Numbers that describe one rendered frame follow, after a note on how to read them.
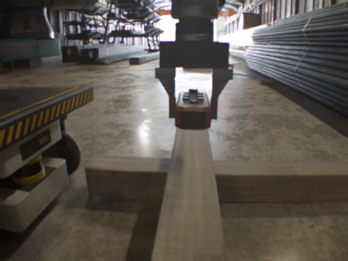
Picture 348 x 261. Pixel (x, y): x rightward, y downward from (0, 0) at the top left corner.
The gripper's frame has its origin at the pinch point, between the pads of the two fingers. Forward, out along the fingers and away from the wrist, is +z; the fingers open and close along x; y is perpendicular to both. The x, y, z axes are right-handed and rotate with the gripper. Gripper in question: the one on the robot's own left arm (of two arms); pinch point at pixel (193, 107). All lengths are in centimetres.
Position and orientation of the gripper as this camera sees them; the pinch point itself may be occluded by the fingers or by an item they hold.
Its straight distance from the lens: 52.3
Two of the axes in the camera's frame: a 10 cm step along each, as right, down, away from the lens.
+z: 0.0, 9.5, 3.3
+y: -0.7, 3.2, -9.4
